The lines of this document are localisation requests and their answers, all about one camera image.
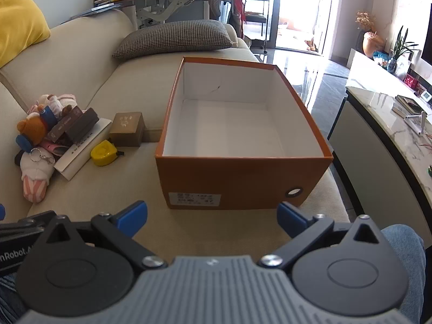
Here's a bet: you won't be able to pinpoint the marble top cabinet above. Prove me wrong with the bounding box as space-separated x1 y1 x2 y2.
327 49 432 244

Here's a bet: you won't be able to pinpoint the beige fabric sofa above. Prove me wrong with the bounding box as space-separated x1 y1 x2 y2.
0 7 352 267

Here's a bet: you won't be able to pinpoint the red garment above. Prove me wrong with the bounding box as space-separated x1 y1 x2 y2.
232 0 249 39

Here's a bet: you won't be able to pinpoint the yellow pillow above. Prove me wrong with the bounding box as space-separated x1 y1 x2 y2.
0 0 51 70

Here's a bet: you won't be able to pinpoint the blue magazine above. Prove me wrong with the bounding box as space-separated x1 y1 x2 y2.
69 3 124 19

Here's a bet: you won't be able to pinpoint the yellow tape measure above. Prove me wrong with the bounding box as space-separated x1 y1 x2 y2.
90 139 124 167

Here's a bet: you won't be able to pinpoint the green potted plant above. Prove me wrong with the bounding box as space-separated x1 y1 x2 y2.
387 25 420 73

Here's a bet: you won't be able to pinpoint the dark books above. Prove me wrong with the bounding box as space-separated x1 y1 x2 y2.
391 94 428 117

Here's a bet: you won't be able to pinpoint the person's left leg in jeans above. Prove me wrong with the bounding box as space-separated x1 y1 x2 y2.
0 270 29 324

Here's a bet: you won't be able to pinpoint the pink card holder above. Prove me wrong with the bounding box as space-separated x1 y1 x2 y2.
38 139 67 156

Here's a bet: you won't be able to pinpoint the white slim box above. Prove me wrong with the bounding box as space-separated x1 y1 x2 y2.
54 118 113 180

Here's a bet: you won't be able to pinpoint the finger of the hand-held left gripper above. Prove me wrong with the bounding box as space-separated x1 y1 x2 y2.
0 210 57 236

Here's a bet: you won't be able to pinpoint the brown plush bear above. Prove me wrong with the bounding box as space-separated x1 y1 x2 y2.
15 113 48 150

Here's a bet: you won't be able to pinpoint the houndstooth pillow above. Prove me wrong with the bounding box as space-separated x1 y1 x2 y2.
112 19 234 59

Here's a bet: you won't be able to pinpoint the orange vase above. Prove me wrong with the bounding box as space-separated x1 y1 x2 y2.
363 32 386 59

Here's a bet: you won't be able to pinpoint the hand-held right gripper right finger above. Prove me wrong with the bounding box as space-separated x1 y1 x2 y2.
258 201 383 268

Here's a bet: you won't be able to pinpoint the metal keyring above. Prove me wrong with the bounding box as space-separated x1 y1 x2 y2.
29 148 55 166

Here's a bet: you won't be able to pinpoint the orange cardboard shoe box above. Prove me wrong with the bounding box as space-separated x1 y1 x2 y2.
154 57 335 210

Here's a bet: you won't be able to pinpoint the white metal stand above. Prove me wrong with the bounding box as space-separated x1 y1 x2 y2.
405 111 428 136

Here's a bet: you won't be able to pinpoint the person's leg in jeans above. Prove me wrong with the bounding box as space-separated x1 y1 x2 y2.
381 226 428 324
0 270 29 324

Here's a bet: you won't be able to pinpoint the person's right leg in jeans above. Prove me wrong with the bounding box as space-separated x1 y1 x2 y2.
381 226 428 324

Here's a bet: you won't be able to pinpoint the grey desk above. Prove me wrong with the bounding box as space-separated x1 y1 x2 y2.
133 0 215 30

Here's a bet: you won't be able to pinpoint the small brown cardboard box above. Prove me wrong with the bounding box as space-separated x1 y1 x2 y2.
109 112 146 147

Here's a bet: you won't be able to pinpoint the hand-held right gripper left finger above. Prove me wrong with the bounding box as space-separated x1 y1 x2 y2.
44 200 168 271

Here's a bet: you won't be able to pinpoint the dried flowers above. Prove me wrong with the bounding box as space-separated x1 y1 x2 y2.
355 11 377 33

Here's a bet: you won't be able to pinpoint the pink and white plush toy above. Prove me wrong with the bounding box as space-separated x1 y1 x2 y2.
29 93 78 119

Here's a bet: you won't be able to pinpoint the black trolley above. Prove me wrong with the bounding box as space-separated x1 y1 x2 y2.
236 0 271 55

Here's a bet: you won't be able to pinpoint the black box with gold print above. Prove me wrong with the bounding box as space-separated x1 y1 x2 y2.
64 108 100 144

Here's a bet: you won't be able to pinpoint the brown photo card box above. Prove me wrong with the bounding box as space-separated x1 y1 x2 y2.
46 106 85 142

